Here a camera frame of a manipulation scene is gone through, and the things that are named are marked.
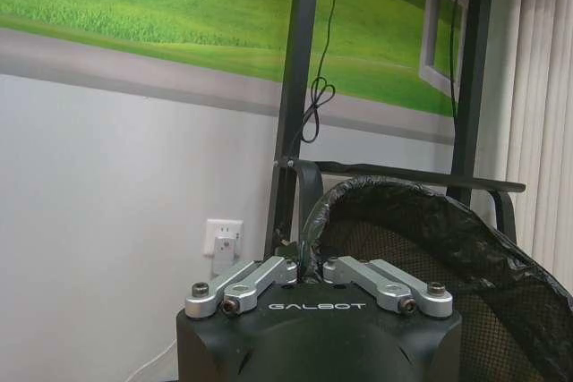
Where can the black mesh trash bin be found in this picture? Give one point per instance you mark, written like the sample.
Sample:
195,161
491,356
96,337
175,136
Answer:
403,239

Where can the white wall socket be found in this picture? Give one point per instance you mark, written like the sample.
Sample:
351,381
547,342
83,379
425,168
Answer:
219,227

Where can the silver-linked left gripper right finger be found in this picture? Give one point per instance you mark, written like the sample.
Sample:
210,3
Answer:
385,286

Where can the white plug adapter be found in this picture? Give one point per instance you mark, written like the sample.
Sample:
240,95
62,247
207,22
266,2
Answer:
225,250

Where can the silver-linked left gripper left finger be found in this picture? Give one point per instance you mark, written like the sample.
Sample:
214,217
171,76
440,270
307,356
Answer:
242,286

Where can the black metal desk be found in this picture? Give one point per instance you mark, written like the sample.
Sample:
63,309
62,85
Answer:
299,42

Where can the black plastic bin liner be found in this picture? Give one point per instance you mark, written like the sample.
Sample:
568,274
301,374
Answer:
470,225

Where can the green meadow wall mural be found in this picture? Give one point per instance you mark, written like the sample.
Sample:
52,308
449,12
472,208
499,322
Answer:
156,2

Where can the white vertical blinds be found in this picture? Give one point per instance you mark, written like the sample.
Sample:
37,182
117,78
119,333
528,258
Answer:
544,109

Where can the black chair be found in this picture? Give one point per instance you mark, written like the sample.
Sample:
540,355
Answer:
309,185

